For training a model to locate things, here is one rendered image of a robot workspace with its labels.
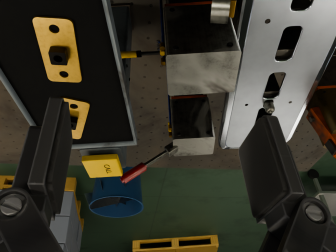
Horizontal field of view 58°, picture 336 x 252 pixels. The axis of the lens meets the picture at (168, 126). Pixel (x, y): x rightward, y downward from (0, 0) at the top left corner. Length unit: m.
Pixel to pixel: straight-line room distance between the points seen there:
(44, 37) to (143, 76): 0.68
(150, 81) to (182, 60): 0.60
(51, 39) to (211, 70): 0.21
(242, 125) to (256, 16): 0.29
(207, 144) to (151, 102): 0.46
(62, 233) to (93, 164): 2.39
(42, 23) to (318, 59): 0.48
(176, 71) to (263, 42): 0.20
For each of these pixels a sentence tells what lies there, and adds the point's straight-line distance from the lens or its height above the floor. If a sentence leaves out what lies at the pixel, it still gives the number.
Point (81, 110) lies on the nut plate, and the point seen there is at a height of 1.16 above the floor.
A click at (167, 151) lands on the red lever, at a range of 0.65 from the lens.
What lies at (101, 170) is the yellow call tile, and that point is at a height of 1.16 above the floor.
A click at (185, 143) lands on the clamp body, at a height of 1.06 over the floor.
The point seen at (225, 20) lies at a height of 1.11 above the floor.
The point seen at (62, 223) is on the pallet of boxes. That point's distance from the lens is 2.93.
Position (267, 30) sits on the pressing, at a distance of 0.55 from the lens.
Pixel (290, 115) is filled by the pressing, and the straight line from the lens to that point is 0.74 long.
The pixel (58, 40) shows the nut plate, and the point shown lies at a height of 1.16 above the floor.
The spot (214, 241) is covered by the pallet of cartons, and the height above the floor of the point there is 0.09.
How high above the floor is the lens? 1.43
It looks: 38 degrees down
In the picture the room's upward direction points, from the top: 177 degrees clockwise
